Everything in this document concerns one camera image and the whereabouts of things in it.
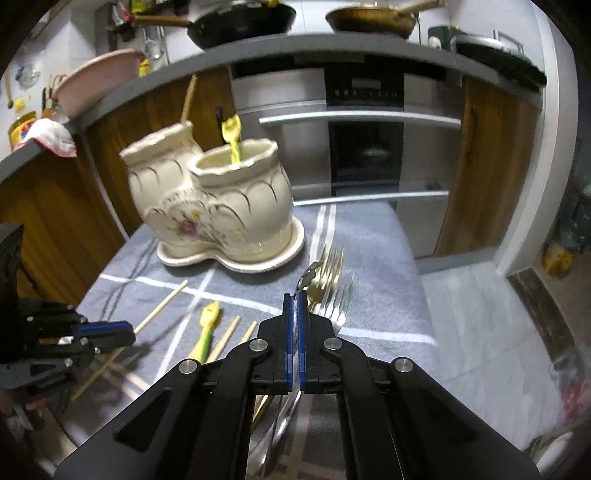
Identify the gold metal fork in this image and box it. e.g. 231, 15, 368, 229
307, 246, 345, 315

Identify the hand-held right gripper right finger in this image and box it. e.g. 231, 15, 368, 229
298, 292, 541, 480

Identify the silver metal fork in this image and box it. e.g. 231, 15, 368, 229
322, 276, 352, 334

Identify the green kettle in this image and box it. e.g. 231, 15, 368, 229
427, 25, 458, 51

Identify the black wall spice rack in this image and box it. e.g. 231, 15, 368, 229
104, 0, 185, 52

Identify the clear plastic bag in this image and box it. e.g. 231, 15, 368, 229
547, 346, 591, 418

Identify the grey stone countertop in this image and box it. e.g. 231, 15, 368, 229
0, 33, 546, 185

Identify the stainless steel built-in oven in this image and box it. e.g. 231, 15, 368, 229
229, 54, 464, 209

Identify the pink plastic basin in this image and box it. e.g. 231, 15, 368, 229
58, 48, 147, 117

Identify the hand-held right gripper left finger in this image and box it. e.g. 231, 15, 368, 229
54, 293, 297, 480

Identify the silver metal spoon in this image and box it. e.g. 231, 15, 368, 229
259, 261, 321, 462

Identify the black wok with wooden handle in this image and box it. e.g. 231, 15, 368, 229
133, 0, 297, 49

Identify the yellow bag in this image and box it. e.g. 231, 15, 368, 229
542, 239, 574, 278

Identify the grey striped cloth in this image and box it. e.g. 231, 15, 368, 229
74, 202, 439, 416

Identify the white pink-edged cloth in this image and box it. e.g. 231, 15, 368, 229
21, 119, 77, 158

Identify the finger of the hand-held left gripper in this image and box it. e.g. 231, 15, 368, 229
0, 344, 100, 393
16, 300, 136, 352

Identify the cream ceramic double utensil holder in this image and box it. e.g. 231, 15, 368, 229
120, 121, 306, 268

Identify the yellow oil bottle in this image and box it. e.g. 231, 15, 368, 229
8, 111, 38, 151

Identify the hanging metal ladle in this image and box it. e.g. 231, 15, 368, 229
142, 27, 163, 60

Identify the brown frying pan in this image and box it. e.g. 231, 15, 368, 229
325, 0, 448, 40

